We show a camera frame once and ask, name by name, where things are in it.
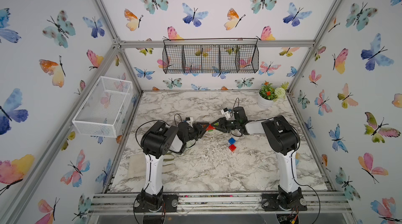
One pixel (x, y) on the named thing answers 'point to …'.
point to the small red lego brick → (232, 147)
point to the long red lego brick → (210, 127)
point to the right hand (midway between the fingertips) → (213, 125)
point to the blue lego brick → (232, 141)
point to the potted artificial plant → (267, 94)
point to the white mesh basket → (104, 111)
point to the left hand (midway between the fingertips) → (210, 124)
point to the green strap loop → (166, 159)
